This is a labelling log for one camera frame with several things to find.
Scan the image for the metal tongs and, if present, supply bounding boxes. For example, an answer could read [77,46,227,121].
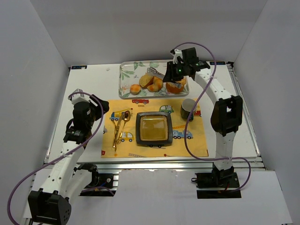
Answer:
[147,67,182,88]

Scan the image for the sliced bread piece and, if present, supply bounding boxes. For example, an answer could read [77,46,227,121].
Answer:
[139,73,154,89]

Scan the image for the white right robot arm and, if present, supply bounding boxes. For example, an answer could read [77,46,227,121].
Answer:
[163,47,243,176]

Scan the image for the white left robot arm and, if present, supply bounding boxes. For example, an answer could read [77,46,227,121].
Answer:
[28,90,109,225]

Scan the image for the sugar topped round bread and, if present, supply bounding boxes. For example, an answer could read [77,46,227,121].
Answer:
[165,77,187,94]

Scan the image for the green mug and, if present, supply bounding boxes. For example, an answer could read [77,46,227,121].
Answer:
[180,98,197,121]

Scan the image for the gold knife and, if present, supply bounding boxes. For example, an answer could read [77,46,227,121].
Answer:
[112,112,125,151]

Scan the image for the gold fork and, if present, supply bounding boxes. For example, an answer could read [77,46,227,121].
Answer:
[112,121,120,151]

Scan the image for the yellow vehicle print placemat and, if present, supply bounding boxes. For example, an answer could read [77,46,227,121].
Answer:
[101,98,209,158]

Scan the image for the gold spoon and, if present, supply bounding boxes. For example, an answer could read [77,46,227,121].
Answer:
[117,110,131,143]

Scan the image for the small round bun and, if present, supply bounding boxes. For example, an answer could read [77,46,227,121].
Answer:
[130,84,141,95]

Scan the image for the floral serving tray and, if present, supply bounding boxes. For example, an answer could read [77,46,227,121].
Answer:
[118,60,189,99]

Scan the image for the black square plate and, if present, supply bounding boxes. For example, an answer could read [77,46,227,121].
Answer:
[135,112,173,148]

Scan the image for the twisted ring bread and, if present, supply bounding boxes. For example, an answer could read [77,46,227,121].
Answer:
[147,76,163,92]

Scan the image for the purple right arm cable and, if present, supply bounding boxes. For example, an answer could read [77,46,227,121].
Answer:
[170,42,253,192]

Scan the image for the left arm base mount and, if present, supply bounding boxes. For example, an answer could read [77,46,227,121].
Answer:
[73,163,116,197]

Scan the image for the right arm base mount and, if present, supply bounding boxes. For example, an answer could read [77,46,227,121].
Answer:
[191,166,241,199]

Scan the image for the aluminium frame rail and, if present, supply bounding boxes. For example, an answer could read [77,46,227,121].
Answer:
[43,150,264,175]

